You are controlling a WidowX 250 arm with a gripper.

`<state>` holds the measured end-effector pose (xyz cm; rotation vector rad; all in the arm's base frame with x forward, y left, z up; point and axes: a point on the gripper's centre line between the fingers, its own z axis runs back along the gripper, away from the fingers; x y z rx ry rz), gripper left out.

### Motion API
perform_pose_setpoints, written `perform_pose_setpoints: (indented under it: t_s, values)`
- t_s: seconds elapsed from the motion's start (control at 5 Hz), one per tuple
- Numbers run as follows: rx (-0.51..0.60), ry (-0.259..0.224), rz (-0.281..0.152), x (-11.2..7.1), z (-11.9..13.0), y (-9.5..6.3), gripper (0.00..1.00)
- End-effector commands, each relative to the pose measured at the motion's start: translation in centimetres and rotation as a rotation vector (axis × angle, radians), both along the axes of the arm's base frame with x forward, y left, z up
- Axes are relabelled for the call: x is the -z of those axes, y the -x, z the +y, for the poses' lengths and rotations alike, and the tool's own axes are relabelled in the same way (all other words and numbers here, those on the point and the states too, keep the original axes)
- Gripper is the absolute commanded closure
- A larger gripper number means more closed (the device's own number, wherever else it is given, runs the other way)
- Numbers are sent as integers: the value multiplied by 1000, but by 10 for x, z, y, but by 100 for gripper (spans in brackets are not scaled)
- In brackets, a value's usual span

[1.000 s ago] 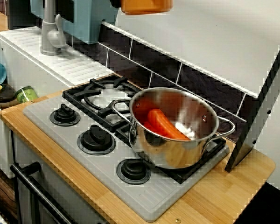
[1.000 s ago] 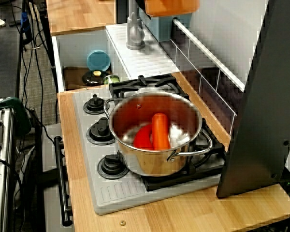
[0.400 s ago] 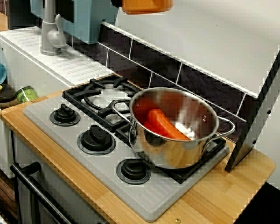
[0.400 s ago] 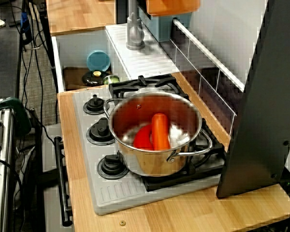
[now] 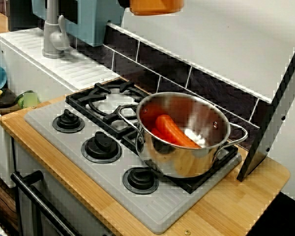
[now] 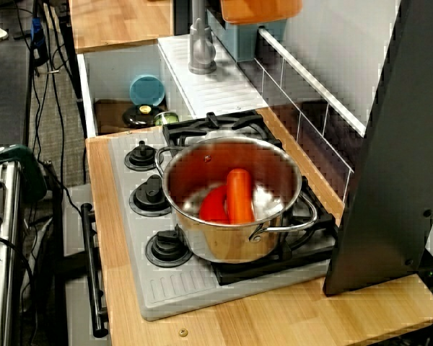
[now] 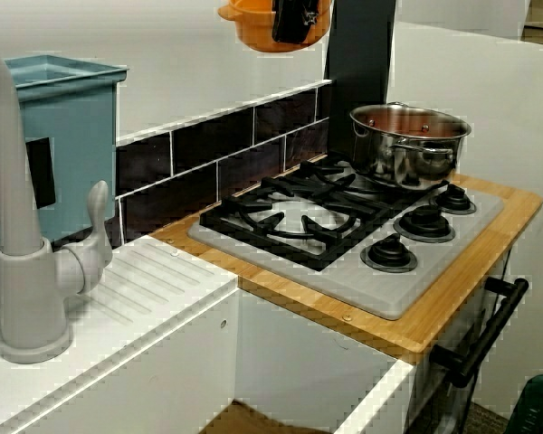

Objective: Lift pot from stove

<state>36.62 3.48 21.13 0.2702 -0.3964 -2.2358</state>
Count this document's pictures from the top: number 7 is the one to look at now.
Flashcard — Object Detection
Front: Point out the black oven door handle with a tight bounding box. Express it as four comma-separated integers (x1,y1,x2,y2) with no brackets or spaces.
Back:
429,276,530,388

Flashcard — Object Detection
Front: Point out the grey stove top plate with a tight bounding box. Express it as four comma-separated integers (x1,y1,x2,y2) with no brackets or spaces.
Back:
186,169,506,322

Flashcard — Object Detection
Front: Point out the thin black cable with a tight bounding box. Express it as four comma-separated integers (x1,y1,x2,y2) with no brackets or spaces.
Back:
459,383,477,434

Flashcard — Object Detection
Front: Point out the blue plastic box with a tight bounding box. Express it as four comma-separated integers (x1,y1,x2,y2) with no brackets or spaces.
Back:
0,54,130,272

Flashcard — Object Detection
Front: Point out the stainless steel pot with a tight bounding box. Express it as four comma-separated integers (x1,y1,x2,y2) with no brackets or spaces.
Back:
348,102,473,192

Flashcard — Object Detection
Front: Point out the green plastic object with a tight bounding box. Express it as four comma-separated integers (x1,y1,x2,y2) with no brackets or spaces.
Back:
508,373,543,434

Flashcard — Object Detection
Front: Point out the black stove grate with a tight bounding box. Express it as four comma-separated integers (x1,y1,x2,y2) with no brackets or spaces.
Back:
198,153,452,274

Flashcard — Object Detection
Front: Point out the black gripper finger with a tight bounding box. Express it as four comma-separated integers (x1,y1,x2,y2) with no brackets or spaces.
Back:
271,0,323,45

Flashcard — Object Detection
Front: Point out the white toy sink unit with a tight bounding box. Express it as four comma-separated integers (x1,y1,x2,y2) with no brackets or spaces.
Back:
0,234,418,434

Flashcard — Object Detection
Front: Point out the black stove knob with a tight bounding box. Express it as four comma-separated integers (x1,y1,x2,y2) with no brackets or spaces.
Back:
359,233,419,274
393,203,457,241
433,183,478,215

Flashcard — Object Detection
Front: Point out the brown cardboard piece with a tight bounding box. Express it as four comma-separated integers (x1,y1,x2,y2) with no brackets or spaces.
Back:
198,399,328,434

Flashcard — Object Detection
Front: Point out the dark upright post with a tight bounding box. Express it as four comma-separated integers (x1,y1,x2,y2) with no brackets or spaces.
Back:
323,0,397,156

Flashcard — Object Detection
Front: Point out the dark tile backsplash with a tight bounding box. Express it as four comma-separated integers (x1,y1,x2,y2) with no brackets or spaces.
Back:
0,80,334,309

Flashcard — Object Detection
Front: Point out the orange plastic pot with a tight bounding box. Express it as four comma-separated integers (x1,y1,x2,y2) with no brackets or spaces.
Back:
216,0,334,53

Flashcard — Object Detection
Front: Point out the wooden countertop board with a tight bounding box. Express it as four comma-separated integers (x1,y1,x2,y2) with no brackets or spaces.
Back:
148,151,543,355

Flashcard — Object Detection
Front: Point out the grey toy faucet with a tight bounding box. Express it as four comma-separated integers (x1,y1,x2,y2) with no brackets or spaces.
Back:
0,42,115,365

